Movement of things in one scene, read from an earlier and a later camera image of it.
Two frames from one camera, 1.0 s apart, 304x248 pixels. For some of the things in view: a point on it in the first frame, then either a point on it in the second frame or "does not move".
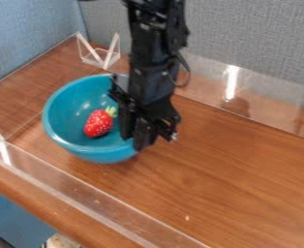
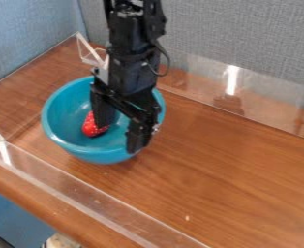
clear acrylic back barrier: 276,101 does not move
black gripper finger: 126,123 → 104,110
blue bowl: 81,119 does not move
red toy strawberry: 100,122 does not move
